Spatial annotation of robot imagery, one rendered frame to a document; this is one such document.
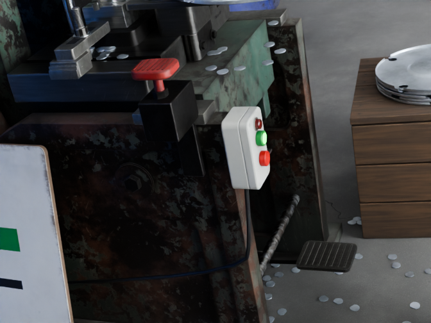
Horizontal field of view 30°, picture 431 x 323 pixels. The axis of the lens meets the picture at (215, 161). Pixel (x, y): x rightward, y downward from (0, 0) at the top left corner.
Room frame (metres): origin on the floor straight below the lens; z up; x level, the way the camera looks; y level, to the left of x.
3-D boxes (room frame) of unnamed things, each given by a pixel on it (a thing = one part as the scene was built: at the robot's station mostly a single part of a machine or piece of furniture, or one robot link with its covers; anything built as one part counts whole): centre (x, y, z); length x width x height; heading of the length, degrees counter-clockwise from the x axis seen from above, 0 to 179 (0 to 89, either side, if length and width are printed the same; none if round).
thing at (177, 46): (1.62, 0.13, 0.68); 0.45 x 0.30 x 0.06; 155
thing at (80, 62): (1.47, 0.21, 0.76); 0.17 x 0.06 x 0.10; 155
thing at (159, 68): (1.23, 0.07, 0.72); 0.07 x 0.06 x 0.08; 65
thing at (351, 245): (1.57, 0.01, 0.14); 0.59 x 0.10 x 0.05; 65
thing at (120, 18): (1.62, 0.13, 0.76); 0.15 x 0.09 x 0.05; 155
